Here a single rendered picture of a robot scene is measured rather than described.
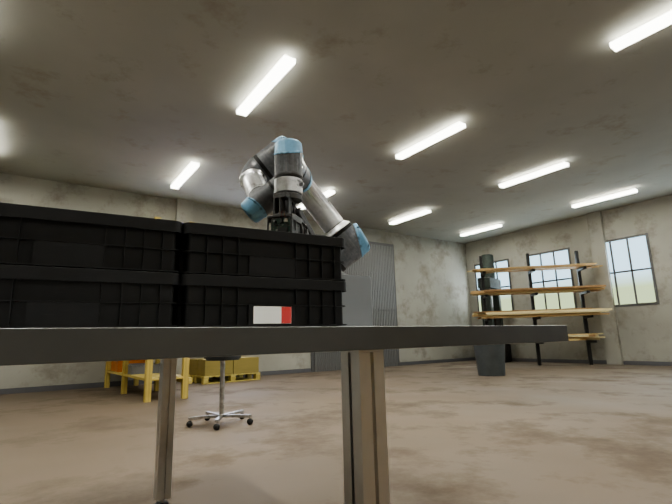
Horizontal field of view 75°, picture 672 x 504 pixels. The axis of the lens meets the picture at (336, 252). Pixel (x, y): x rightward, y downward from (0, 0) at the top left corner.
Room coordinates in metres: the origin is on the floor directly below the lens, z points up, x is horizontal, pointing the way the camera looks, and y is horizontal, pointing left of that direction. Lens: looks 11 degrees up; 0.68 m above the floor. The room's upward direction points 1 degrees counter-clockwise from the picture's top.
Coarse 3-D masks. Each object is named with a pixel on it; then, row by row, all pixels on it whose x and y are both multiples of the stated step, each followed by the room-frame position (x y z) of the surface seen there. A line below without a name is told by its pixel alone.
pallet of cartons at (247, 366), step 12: (192, 360) 7.92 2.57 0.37; (204, 360) 7.54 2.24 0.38; (228, 360) 7.77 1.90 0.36; (240, 360) 7.93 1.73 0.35; (252, 360) 8.08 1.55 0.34; (192, 372) 7.90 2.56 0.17; (204, 372) 7.52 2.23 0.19; (216, 372) 7.64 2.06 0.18; (228, 372) 7.77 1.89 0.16; (240, 372) 7.93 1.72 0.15; (252, 372) 8.09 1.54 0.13; (204, 384) 7.50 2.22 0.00
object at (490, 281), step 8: (488, 256) 11.43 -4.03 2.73; (488, 264) 11.43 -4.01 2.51; (480, 280) 11.30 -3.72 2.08; (488, 280) 11.18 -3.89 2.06; (496, 280) 11.54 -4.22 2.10; (480, 288) 11.33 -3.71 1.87; (488, 288) 11.20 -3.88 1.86; (496, 288) 11.51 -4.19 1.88; (488, 296) 11.21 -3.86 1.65; (496, 296) 11.75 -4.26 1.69; (488, 304) 11.21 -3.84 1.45; (496, 304) 11.76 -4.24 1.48; (496, 320) 11.40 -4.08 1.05
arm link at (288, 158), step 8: (280, 144) 1.07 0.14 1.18; (288, 144) 1.07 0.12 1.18; (296, 144) 1.07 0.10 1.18; (280, 152) 1.07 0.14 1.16; (288, 152) 1.06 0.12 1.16; (296, 152) 1.07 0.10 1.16; (280, 160) 1.07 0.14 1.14; (288, 160) 1.06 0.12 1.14; (296, 160) 1.07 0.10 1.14; (280, 168) 1.07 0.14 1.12; (288, 168) 1.07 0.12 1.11; (296, 168) 1.07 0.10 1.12; (304, 168) 1.13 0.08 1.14; (280, 176) 1.07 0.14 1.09; (296, 176) 1.07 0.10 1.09
